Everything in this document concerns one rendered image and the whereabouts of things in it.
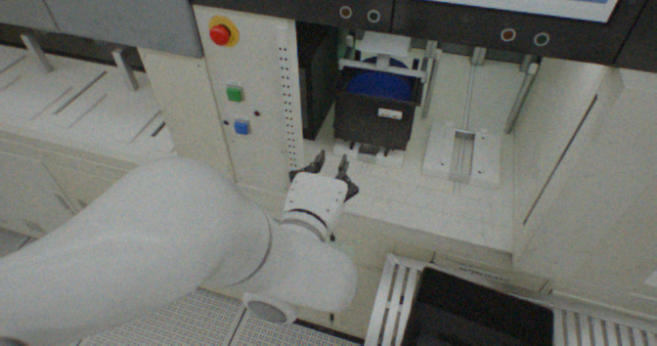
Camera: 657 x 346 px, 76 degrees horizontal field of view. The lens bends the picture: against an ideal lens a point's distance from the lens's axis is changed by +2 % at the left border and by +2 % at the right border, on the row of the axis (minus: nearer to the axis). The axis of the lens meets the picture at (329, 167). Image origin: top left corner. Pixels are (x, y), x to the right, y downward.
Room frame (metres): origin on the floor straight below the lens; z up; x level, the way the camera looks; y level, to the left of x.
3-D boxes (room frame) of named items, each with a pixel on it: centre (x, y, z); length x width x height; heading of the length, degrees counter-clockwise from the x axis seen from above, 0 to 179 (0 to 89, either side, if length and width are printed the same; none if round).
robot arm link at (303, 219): (0.40, 0.05, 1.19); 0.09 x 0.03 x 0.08; 73
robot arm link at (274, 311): (0.32, 0.07, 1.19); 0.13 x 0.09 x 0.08; 163
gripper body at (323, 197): (0.46, 0.03, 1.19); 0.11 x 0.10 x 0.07; 163
